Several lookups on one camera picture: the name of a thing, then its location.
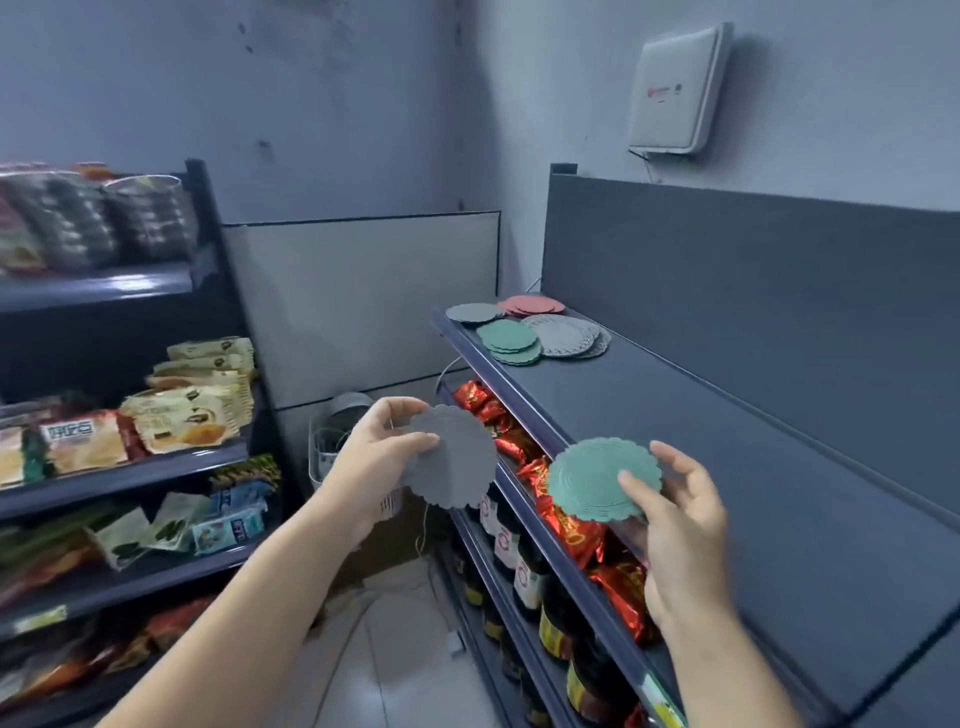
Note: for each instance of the person's right thumb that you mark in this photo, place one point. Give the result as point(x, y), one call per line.
point(637, 495)

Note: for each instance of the stack of grey coasters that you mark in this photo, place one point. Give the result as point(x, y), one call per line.
point(472, 312)

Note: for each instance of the person's left hand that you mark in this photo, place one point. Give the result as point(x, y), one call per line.
point(364, 472)

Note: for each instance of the stack of red coasters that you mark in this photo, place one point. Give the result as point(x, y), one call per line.
point(532, 304)

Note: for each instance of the person's left thumb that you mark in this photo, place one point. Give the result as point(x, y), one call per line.
point(416, 444)

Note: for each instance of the dark shelf unit with snacks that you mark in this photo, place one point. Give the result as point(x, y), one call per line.
point(150, 469)

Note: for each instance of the brown cardboard box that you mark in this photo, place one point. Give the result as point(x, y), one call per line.
point(401, 544)

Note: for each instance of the dark shelf unit with backboard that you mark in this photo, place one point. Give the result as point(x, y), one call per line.
point(750, 390)

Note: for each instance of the green scalloped coaster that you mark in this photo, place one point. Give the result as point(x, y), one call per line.
point(592, 480)

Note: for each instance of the grey scalloped coaster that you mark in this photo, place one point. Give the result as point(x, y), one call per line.
point(461, 465)

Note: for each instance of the stack of pale lace coasters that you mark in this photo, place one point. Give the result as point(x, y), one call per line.
point(570, 335)

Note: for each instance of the row of red orange packets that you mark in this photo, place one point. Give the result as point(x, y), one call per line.
point(112, 645)

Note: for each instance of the grey panel board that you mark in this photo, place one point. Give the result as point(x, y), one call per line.
point(360, 300)

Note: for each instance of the orange and white snack packet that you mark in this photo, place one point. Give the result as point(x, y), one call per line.
point(82, 442)

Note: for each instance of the white plastic basket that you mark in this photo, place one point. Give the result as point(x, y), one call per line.
point(330, 442)

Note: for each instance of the pile of yellow biscuit packets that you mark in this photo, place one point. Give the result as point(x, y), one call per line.
point(195, 405)

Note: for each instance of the clear pack of dark biscuits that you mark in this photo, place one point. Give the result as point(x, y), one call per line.
point(67, 221)
point(154, 217)

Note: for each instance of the yellow green shelf label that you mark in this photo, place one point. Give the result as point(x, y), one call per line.
point(39, 619)
point(664, 705)

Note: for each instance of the row of dark sauce bottles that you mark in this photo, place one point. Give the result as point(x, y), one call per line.
point(540, 600)

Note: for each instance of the pile of green and white packets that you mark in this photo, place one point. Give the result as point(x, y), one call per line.
point(142, 529)

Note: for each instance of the row of dark yellow packets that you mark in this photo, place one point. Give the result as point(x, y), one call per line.
point(247, 471)

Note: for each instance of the pile of blue packets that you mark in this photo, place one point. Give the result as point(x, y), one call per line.
point(232, 521)

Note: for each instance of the row of red foil packets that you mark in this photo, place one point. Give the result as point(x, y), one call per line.
point(577, 532)

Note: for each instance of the white wall box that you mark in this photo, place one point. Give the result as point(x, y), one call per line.
point(675, 86)

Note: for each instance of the person's right hand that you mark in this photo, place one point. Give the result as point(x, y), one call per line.
point(686, 555)

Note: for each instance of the person's left forearm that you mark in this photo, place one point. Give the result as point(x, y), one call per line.
point(247, 622)

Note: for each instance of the stack of green coasters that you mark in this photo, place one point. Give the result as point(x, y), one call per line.
point(510, 341)

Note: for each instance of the person's right forearm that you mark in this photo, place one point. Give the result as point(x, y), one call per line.
point(720, 675)

